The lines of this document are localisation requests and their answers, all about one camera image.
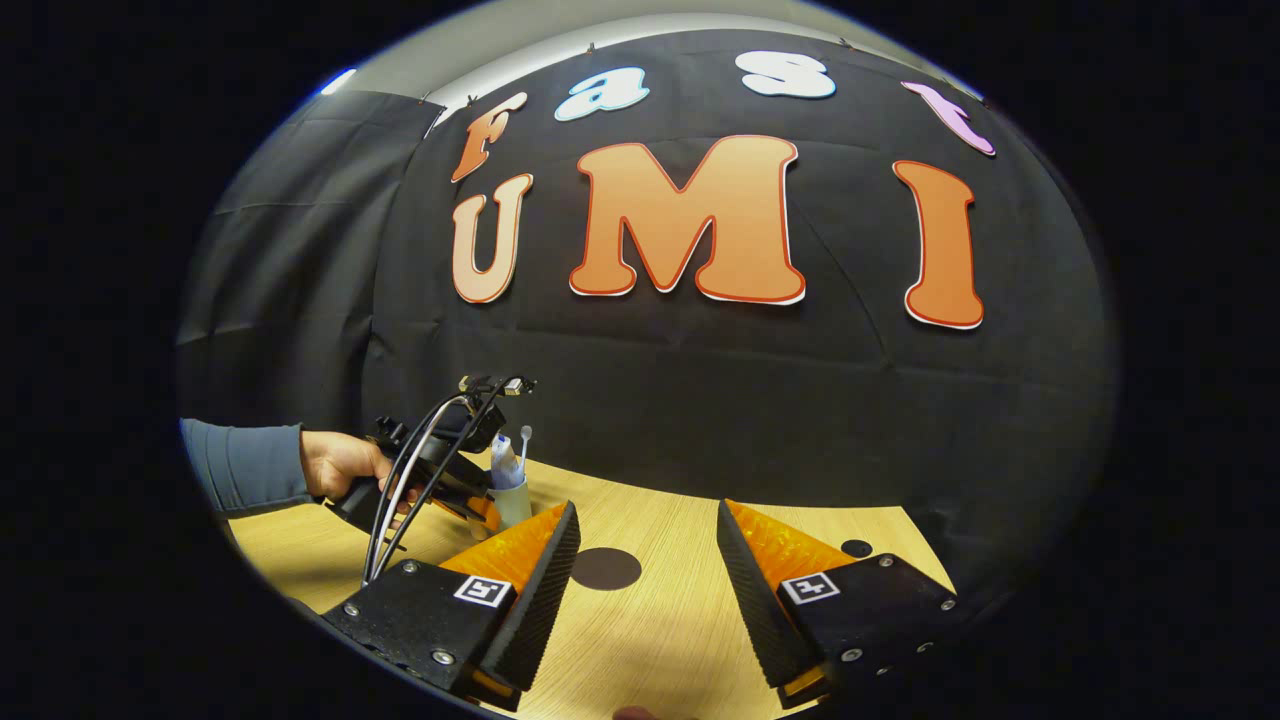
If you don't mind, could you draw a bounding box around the black cable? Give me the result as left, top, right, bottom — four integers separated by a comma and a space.
372, 376, 529, 584
360, 395, 466, 586

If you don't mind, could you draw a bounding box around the white cable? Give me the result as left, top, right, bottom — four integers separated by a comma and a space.
362, 395, 473, 586

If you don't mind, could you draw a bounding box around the black backdrop cloth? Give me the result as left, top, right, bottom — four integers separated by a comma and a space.
365, 28, 1116, 601

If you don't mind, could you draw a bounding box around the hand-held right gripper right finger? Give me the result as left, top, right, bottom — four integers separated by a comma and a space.
715, 497, 961, 711

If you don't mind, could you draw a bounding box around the dark grey side cloth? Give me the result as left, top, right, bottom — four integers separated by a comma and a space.
178, 90, 446, 441

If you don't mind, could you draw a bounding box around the light blue cup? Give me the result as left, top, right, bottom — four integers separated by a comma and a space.
488, 478, 535, 532

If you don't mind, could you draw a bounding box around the white toothpaste tube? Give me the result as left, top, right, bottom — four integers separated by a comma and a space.
490, 433, 524, 491

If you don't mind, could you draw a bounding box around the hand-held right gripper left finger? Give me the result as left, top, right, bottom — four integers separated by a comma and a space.
320, 500, 583, 713

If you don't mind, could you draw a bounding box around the dark round coaster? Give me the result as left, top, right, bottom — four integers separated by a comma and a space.
570, 547, 643, 591

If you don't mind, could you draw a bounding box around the wooden desktop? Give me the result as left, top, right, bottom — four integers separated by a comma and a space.
228, 455, 956, 720

